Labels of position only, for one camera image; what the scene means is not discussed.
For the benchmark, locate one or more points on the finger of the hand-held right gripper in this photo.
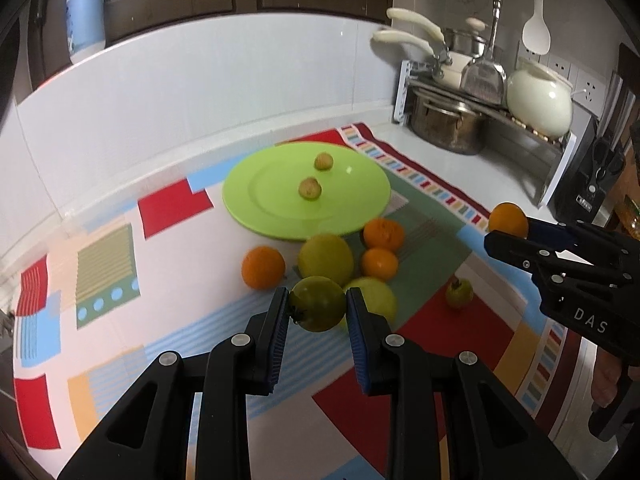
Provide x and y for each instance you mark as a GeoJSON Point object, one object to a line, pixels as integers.
{"type": "Point", "coordinates": [545, 230]}
{"type": "Point", "coordinates": [505, 245]}

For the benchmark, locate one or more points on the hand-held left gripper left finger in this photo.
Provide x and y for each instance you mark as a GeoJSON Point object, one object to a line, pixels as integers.
{"type": "Point", "coordinates": [277, 340]}

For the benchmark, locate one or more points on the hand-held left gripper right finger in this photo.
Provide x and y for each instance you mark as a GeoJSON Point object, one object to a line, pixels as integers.
{"type": "Point", "coordinates": [357, 340]}

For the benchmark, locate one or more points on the orange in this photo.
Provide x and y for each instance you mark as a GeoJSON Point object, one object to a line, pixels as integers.
{"type": "Point", "coordinates": [383, 234]}
{"type": "Point", "coordinates": [263, 267]}
{"type": "Point", "coordinates": [506, 217]}
{"type": "Point", "coordinates": [379, 263]}

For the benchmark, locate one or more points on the green tomato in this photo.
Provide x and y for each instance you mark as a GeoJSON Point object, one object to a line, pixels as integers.
{"type": "Point", "coordinates": [377, 297]}
{"type": "Point", "coordinates": [325, 259]}
{"type": "Point", "coordinates": [317, 305]}

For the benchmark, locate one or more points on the small green red fruit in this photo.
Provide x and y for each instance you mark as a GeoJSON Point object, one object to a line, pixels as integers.
{"type": "Point", "coordinates": [459, 293]}

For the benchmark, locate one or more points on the green plate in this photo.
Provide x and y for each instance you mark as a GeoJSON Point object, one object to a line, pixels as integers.
{"type": "Point", "coordinates": [280, 210]}

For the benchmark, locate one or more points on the small brownish green fruit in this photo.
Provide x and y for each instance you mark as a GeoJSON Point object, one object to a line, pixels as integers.
{"type": "Point", "coordinates": [323, 161]}
{"type": "Point", "coordinates": [310, 188]}

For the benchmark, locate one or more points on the person's right hand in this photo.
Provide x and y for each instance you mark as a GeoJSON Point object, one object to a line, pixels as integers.
{"type": "Point", "coordinates": [605, 380]}

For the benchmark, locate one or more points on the black knife block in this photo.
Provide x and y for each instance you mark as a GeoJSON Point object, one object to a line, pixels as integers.
{"type": "Point", "coordinates": [585, 195]}

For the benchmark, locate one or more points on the white metal pot rack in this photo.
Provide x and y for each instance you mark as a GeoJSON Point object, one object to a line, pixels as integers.
{"type": "Point", "coordinates": [560, 170]}

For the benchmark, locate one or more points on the black scissors in block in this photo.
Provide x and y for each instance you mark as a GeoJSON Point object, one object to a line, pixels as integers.
{"type": "Point", "coordinates": [607, 160]}

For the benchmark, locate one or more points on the colourful patchwork cloth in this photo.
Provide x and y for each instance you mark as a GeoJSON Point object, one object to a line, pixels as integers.
{"type": "Point", "coordinates": [165, 270]}

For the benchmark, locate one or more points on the white ceramic pot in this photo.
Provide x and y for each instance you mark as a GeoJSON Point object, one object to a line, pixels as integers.
{"type": "Point", "coordinates": [537, 97]}

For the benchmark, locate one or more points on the large steel pot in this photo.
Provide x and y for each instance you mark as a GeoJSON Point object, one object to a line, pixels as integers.
{"type": "Point", "coordinates": [447, 125]}

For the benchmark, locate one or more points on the steel spatula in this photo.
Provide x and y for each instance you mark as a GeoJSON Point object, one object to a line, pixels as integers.
{"type": "Point", "coordinates": [482, 77]}

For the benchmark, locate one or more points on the white rice paddle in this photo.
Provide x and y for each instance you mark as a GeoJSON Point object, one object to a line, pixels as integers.
{"type": "Point", "coordinates": [536, 25]}

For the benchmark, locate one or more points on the lidded steel pot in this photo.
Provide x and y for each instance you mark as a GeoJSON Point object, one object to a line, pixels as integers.
{"type": "Point", "coordinates": [467, 40]}

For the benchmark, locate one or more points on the white blue pump bottle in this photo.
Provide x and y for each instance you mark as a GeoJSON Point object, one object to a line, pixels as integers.
{"type": "Point", "coordinates": [85, 15]}

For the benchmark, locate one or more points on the white wall socket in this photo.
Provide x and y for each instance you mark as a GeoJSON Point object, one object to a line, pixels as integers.
{"type": "Point", "coordinates": [590, 85]}

